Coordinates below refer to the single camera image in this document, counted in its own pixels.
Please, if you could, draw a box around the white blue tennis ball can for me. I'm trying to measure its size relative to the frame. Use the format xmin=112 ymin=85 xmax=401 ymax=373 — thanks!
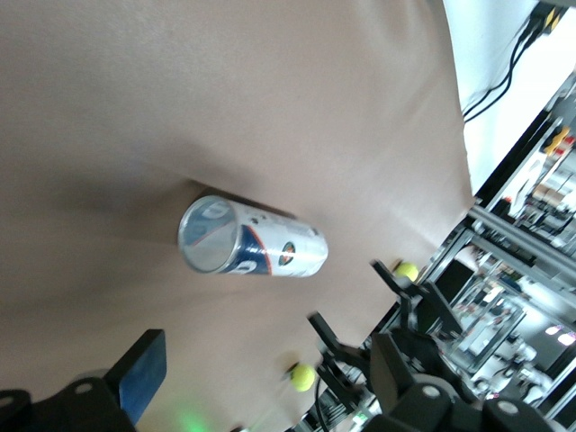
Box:
xmin=177 ymin=193 xmax=329 ymax=279

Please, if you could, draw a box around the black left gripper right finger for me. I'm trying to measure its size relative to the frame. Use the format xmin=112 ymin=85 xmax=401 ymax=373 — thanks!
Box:
xmin=368 ymin=331 xmax=455 ymax=406

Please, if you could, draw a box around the yellow black clamp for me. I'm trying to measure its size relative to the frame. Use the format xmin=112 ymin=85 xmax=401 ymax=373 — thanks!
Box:
xmin=543 ymin=127 xmax=570 ymax=157

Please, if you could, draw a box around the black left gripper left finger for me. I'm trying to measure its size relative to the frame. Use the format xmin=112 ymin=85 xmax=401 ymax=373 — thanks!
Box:
xmin=107 ymin=329 xmax=168 ymax=423

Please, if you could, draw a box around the yellow-green tennis ball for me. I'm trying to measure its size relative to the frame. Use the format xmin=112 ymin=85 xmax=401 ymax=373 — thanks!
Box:
xmin=393 ymin=261 xmax=419 ymax=284
xmin=289 ymin=363 xmax=318 ymax=392

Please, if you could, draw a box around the aluminium frame structure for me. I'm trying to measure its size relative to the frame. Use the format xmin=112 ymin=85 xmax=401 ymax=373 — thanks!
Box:
xmin=429 ymin=67 xmax=576 ymax=316

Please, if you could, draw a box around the brown table mat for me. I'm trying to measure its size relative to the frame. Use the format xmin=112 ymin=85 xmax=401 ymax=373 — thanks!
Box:
xmin=0 ymin=0 xmax=474 ymax=432

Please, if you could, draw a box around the black floor cable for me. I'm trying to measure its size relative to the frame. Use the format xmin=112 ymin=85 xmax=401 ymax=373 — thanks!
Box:
xmin=463 ymin=17 xmax=544 ymax=122
xmin=462 ymin=8 xmax=541 ymax=116

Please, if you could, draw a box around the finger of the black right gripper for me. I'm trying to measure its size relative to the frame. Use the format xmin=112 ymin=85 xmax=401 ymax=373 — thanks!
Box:
xmin=371 ymin=259 xmax=461 ymax=338
xmin=308 ymin=311 xmax=373 ymax=377

